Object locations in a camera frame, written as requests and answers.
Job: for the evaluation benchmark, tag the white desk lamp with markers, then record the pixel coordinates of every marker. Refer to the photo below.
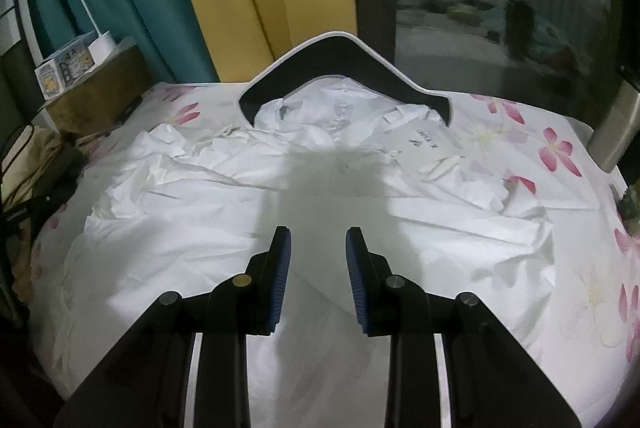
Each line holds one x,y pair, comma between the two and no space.
104,45

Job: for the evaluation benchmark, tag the black white hanger board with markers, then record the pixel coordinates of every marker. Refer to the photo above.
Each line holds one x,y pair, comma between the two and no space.
336,53

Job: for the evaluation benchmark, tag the cartoon tissue box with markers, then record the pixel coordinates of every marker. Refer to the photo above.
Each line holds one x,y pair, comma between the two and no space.
65,66

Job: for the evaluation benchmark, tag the floral bed sheet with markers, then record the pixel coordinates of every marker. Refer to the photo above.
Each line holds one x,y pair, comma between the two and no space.
590,335

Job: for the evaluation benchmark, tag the brown cardboard box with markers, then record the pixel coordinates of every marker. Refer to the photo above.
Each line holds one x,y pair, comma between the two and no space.
99,100

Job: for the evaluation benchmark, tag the beige pillow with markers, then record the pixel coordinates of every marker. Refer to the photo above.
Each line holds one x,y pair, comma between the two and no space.
36,162

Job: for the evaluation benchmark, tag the white garment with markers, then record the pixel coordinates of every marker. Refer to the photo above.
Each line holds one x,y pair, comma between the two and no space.
184,209

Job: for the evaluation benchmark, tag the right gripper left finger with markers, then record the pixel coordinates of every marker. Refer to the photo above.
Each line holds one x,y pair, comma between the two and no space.
143,380

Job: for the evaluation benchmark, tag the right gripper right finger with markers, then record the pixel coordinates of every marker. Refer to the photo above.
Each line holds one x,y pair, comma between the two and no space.
492,381

